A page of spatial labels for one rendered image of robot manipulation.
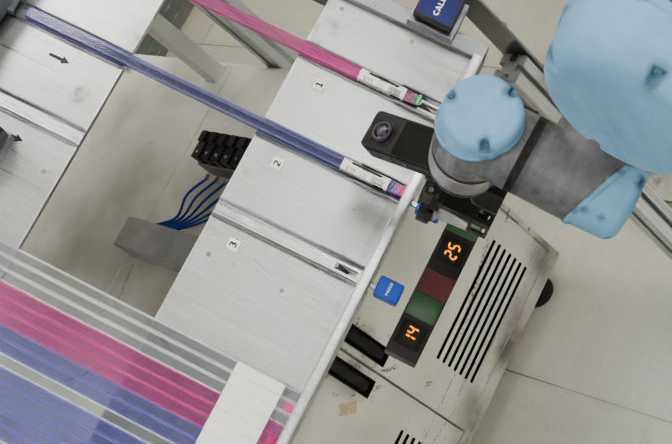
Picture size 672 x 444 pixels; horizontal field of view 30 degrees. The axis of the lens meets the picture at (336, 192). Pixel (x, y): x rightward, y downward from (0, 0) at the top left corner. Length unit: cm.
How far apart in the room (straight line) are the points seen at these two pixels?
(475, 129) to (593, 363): 108
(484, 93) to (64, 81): 61
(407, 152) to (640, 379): 89
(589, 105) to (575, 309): 144
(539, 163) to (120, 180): 112
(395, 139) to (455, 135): 22
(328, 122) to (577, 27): 79
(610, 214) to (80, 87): 70
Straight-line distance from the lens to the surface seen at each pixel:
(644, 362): 209
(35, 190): 151
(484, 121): 110
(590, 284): 221
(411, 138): 130
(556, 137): 113
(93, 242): 209
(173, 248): 183
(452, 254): 147
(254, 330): 144
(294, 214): 146
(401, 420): 199
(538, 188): 112
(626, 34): 72
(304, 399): 141
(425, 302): 146
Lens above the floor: 168
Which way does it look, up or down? 38 degrees down
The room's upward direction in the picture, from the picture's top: 52 degrees counter-clockwise
